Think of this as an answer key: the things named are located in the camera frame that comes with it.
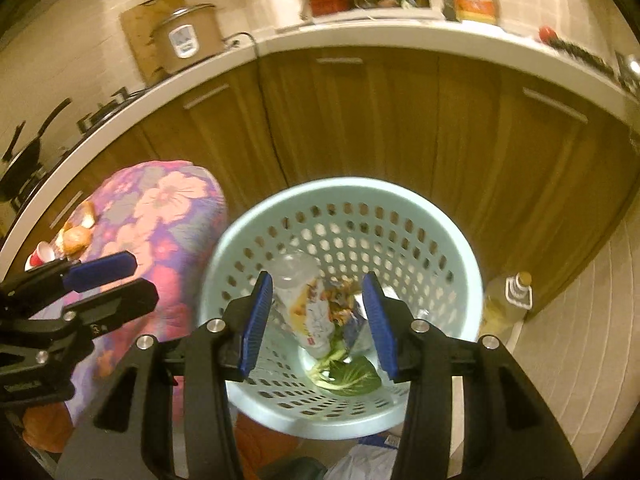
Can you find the white electric kettle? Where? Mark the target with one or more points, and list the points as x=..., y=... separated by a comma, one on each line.
x=285, y=2

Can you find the small red cup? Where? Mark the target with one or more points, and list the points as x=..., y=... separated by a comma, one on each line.
x=41, y=255

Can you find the light blue perforated plastic basket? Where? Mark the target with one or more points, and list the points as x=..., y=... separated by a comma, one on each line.
x=350, y=220

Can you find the green leafy vegetable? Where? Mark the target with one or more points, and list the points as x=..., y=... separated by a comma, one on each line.
x=350, y=375

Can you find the beige rice cooker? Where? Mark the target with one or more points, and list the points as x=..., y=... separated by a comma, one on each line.
x=187, y=40

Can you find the clear plastic bottle fruit label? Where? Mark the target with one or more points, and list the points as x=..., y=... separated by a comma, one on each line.
x=300, y=285

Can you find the wooden cutting board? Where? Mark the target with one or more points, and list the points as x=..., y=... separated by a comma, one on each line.
x=140, y=30

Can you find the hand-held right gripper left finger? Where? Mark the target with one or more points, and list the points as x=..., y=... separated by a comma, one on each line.
x=255, y=330

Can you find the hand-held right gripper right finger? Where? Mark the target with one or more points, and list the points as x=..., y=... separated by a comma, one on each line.
x=380, y=330

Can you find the red tomato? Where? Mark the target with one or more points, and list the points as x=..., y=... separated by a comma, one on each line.
x=548, y=34

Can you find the white plastic bag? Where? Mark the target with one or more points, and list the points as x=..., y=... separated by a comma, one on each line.
x=365, y=460

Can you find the orange snack packet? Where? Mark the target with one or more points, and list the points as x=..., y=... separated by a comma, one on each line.
x=340, y=305

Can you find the yellow cooking oil bottle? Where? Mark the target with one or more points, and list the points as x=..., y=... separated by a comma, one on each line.
x=505, y=310

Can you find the wooden kitchen cabinets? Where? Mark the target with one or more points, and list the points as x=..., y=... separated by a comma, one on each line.
x=400, y=120

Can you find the floral purple tablecloth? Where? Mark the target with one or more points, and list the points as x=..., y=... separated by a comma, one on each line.
x=165, y=210

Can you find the clear printed plastic bag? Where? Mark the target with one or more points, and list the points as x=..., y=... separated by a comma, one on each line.
x=359, y=335

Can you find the black wok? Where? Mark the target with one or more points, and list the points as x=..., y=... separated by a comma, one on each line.
x=25, y=165

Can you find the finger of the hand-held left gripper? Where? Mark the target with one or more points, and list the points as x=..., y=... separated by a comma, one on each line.
x=100, y=267
x=120, y=300

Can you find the black gas stove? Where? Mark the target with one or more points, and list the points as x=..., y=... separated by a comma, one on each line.
x=100, y=115

